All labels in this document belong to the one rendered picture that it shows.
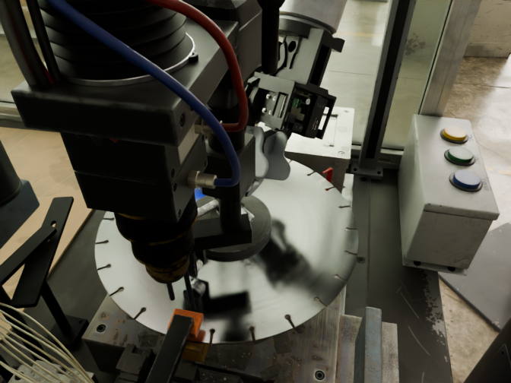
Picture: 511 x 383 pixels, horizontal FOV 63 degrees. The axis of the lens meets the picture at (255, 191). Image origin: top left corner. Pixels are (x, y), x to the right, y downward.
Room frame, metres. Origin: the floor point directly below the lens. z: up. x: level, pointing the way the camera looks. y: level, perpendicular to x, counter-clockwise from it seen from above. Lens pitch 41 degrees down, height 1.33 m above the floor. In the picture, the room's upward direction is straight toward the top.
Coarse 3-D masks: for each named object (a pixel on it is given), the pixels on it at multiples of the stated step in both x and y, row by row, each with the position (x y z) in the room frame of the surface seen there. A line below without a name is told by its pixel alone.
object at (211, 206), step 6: (252, 186) 0.40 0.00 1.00; (216, 198) 0.37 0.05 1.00; (210, 204) 0.36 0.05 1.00; (216, 204) 0.36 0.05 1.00; (198, 210) 0.35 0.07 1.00; (204, 210) 0.35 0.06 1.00; (210, 210) 0.36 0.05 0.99; (216, 210) 0.37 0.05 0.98; (246, 210) 0.35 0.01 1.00; (198, 216) 0.35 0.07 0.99; (252, 216) 0.34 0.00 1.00
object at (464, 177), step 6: (456, 174) 0.53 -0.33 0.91; (462, 174) 0.53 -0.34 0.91; (468, 174) 0.53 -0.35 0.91; (474, 174) 0.53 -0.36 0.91; (456, 180) 0.52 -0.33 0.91; (462, 180) 0.52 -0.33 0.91; (468, 180) 0.52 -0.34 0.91; (474, 180) 0.52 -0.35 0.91; (480, 180) 0.52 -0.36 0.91; (462, 186) 0.51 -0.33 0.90; (468, 186) 0.51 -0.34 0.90; (474, 186) 0.51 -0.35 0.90
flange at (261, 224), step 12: (204, 204) 0.40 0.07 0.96; (252, 204) 0.40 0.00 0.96; (264, 204) 0.40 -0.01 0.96; (204, 216) 0.38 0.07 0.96; (216, 216) 0.37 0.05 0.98; (264, 216) 0.38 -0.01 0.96; (252, 228) 0.36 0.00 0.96; (264, 228) 0.36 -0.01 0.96; (252, 240) 0.34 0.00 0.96; (264, 240) 0.35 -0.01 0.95; (216, 252) 0.32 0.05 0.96; (228, 252) 0.32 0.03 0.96; (240, 252) 0.32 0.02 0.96
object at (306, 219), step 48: (288, 192) 0.44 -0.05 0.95; (336, 192) 0.44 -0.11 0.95; (96, 240) 0.35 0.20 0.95; (288, 240) 0.35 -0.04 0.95; (336, 240) 0.35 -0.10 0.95; (144, 288) 0.28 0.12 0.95; (192, 288) 0.28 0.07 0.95; (240, 288) 0.28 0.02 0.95; (288, 288) 0.28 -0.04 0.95; (336, 288) 0.28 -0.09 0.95; (240, 336) 0.22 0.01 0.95
